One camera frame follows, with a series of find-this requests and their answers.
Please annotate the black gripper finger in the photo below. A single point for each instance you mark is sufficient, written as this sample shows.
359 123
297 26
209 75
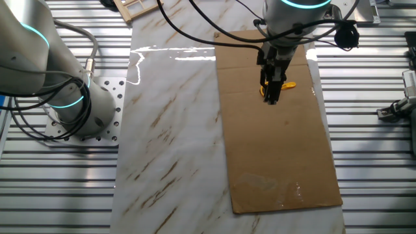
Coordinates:
276 92
264 81

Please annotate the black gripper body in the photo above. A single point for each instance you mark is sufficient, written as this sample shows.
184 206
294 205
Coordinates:
276 58

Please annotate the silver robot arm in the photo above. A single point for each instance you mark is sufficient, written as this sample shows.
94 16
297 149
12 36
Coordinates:
26 48

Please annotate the brown cardboard sheet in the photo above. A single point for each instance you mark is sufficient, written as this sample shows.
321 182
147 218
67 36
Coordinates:
279 146

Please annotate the white marble board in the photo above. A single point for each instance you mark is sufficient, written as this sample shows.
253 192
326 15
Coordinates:
178 130

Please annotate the silver metal plate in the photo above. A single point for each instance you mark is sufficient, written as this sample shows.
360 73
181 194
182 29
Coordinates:
367 11

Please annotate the black device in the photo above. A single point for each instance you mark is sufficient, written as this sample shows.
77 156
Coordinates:
411 48

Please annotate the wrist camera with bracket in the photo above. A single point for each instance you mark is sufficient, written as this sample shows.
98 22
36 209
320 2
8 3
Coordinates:
346 35

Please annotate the small grey camera bracket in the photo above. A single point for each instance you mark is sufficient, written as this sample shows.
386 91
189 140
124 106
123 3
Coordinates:
395 110

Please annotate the silver ribbed camera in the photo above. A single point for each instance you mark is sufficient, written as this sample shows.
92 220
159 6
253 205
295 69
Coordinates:
410 83

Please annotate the wooden window frame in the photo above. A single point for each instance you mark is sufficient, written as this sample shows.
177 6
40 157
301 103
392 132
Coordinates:
136 8

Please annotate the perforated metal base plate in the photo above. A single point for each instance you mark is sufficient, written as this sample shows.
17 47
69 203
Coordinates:
113 97

